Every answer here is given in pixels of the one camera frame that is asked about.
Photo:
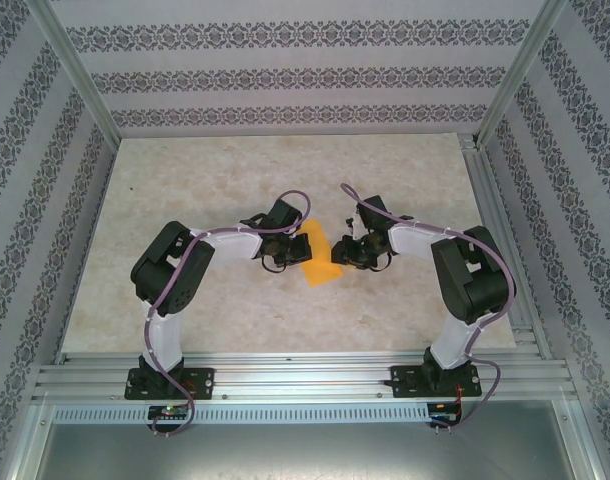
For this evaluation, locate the orange paper sheet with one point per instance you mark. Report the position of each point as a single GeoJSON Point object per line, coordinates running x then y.
{"type": "Point", "coordinates": [320, 272]}

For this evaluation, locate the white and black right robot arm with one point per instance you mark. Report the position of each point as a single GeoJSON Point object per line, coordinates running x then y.
{"type": "Point", "coordinates": [410, 242]}

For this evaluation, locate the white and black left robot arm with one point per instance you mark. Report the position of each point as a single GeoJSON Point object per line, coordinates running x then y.
{"type": "Point", "coordinates": [232, 245]}

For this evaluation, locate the grey metal sheet panel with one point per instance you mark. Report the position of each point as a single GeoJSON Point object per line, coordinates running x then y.
{"type": "Point", "coordinates": [305, 450]}

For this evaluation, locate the aluminium mounting rail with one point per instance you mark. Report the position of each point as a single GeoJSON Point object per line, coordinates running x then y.
{"type": "Point", "coordinates": [305, 375]}

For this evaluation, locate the aluminium side rail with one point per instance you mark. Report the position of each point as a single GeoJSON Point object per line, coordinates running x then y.
{"type": "Point", "coordinates": [477, 170]}

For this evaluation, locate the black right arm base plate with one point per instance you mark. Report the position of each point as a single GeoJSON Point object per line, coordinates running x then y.
{"type": "Point", "coordinates": [405, 382]}

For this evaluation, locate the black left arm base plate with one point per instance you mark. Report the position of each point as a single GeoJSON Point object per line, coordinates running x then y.
{"type": "Point", "coordinates": [202, 382]}

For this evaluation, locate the aluminium frame post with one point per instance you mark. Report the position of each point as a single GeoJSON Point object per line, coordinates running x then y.
{"type": "Point", "coordinates": [522, 70]}
{"type": "Point", "coordinates": [75, 65]}

